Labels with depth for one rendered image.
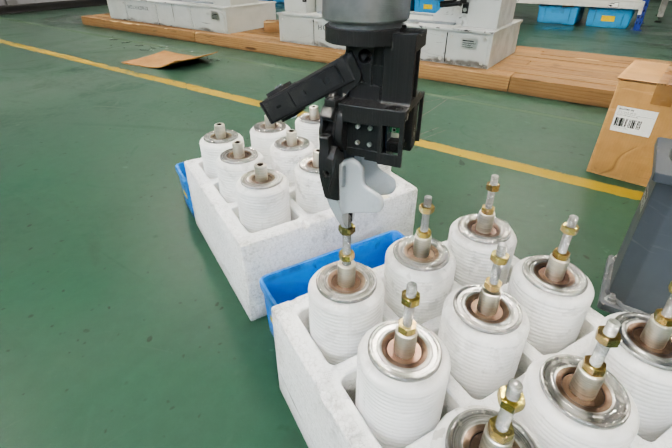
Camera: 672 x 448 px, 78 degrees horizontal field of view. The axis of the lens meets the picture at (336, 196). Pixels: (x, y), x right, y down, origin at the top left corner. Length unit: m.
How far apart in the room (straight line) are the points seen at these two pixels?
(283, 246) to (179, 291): 0.28
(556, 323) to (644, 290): 0.40
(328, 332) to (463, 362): 0.16
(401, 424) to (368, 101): 0.32
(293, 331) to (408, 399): 0.19
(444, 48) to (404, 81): 2.11
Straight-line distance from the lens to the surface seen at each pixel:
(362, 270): 0.54
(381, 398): 0.45
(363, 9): 0.35
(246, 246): 0.73
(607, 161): 1.54
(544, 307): 0.58
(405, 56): 0.37
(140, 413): 0.77
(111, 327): 0.92
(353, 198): 0.43
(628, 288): 0.97
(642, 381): 0.55
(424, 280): 0.55
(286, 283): 0.77
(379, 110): 0.37
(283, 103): 0.42
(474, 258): 0.63
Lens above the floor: 0.60
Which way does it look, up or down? 30 degrees down
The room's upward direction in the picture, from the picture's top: straight up
